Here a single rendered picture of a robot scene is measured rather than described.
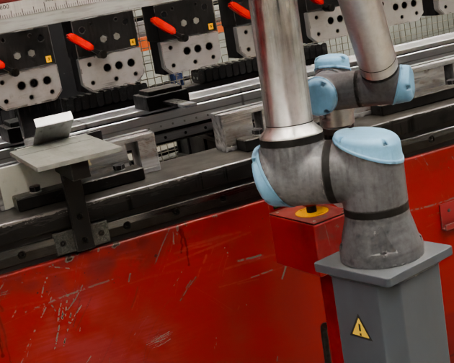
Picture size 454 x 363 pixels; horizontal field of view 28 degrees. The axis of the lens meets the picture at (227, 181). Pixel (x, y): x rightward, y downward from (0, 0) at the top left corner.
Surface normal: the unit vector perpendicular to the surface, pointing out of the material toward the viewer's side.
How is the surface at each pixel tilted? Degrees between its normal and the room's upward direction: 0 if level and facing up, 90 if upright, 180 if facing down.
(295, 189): 102
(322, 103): 92
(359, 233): 72
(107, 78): 90
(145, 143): 90
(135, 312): 90
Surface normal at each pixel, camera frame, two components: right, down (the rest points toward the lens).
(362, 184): -0.36, 0.30
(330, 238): 0.55, 0.11
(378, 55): 0.24, 0.67
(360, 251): -0.64, -0.02
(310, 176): -0.34, 0.08
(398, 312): -0.09, 0.26
